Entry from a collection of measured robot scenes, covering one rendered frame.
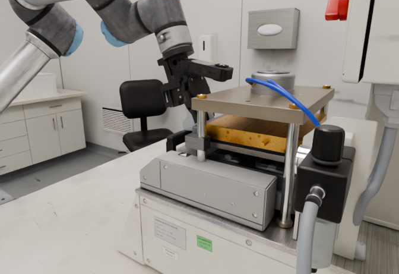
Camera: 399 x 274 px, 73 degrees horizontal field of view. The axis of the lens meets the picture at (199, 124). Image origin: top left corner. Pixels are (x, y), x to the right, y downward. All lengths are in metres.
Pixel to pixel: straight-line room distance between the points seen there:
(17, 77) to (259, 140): 0.76
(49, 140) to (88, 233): 2.48
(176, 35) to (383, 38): 0.39
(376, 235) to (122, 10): 0.61
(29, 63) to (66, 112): 2.28
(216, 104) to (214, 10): 1.86
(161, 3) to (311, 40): 1.47
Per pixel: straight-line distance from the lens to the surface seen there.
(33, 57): 0.98
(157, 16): 0.62
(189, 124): 0.61
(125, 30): 0.66
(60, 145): 3.27
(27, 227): 0.86
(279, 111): 0.39
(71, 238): 0.77
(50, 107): 3.14
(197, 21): 2.33
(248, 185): 0.41
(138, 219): 0.58
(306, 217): 0.23
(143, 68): 2.72
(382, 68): 0.33
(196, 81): 0.60
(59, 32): 0.98
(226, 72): 0.55
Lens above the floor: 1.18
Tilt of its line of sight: 15 degrees down
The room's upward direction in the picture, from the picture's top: straight up
